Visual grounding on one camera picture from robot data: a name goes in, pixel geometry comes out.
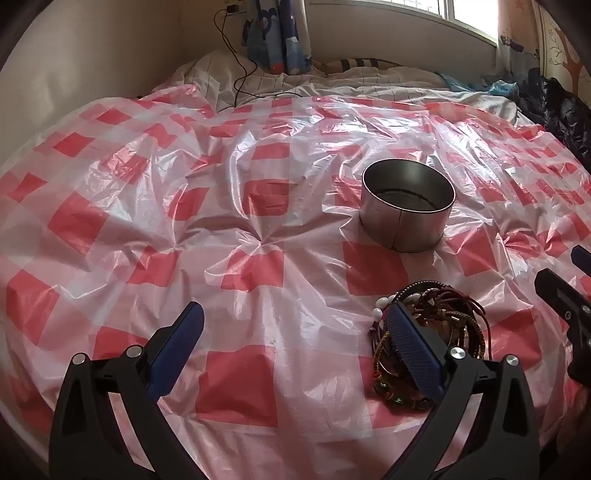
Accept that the black charging cable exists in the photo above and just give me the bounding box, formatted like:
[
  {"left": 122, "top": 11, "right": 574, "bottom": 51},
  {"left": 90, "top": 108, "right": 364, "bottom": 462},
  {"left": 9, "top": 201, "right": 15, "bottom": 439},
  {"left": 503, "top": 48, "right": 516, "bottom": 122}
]
[{"left": 213, "top": 6, "right": 303, "bottom": 112}]

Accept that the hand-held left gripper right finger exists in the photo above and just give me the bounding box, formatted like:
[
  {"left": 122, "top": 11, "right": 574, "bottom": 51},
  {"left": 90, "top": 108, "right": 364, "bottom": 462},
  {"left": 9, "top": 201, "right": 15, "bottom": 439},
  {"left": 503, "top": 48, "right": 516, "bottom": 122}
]
[{"left": 385, "top": 302, "right": 541, "bottom": 480}]

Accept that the window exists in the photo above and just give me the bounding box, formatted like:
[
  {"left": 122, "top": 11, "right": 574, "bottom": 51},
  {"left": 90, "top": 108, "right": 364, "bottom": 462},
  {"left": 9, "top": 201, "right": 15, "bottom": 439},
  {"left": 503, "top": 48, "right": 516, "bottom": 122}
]
[{"left": 295, "top": 0, "right": 504, "bottom": 47}]

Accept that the brown tree wall sticker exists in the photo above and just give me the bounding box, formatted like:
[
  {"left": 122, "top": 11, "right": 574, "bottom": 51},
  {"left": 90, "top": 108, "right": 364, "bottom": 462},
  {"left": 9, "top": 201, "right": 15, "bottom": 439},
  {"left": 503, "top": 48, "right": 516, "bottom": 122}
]
[{"left": 549, "top": 28, "right": 591, "bottom": 93}]

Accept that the red white checked plastic sheet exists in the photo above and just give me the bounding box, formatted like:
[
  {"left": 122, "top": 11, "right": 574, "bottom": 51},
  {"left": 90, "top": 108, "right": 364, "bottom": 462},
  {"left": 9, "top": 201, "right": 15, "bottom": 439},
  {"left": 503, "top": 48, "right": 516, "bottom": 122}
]
[{"left": 0, "top": 83, "right": 591, "bottom": 480}]

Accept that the blue cartoon curtain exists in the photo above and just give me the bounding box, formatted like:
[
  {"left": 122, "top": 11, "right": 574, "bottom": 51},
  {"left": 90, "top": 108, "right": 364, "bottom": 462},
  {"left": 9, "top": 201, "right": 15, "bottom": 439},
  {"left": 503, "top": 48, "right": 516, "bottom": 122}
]
[{"left": 242, "top": 0, "right": 312, "bottom": 75}]

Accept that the round metal tin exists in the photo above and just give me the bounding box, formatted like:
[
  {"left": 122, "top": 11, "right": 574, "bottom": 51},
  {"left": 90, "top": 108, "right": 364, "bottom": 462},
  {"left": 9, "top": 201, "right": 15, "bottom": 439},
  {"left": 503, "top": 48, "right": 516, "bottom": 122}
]
[{"left": 361, "top": 158, "right": 456, "bottom": 254}]

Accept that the black puffer jacket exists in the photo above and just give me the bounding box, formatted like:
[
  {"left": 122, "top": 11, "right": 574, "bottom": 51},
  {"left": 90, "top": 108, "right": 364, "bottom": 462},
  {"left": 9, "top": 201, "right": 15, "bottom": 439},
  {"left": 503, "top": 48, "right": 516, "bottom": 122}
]
[{"left": 517, "top": 69, "right": 591, "bottom": 162}]

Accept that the striped pillow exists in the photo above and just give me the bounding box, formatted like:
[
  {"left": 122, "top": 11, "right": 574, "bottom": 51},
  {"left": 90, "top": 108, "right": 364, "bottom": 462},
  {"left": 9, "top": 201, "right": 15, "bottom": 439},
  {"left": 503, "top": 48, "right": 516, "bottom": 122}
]
[{"left": 318, "top": 56, "right": 402, "bottom": 77}]

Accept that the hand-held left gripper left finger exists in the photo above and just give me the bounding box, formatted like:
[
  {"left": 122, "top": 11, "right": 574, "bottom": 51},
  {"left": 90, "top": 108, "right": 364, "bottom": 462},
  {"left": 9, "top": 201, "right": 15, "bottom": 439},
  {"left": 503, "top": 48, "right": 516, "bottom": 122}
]
[{"left": 48, "top": 301, "right": 206, "bottom": 480}]

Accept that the pile of mixed bracelets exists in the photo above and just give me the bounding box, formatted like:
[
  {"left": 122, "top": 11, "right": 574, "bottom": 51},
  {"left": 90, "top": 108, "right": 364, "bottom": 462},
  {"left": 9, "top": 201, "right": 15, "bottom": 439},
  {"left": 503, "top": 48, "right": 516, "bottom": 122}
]
[{"left": 368, "top": 280, "right": 491, "bottom": 411}]

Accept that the white cartoon print curtain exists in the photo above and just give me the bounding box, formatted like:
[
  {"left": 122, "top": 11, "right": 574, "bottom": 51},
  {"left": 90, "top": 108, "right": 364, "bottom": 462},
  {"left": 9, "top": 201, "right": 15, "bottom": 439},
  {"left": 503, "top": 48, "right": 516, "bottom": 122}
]
[{"left": 496, "top": 0, "right": 542, "bottom": 93}]

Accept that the blue plastic bag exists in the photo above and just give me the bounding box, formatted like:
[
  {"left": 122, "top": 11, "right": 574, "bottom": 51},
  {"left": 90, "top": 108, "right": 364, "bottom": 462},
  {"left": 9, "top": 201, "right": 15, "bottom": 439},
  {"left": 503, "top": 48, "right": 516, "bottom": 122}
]
[{"left": 436, "top": 69, "right": 522, "bottom": 99}]

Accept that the white checked bedsheet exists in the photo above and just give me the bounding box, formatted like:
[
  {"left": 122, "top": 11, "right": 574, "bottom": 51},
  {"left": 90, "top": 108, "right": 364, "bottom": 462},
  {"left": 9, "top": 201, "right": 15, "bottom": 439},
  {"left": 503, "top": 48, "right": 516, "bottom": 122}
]
[{"left": 139, "top": 50, "right": 518, "bottom": 123}]

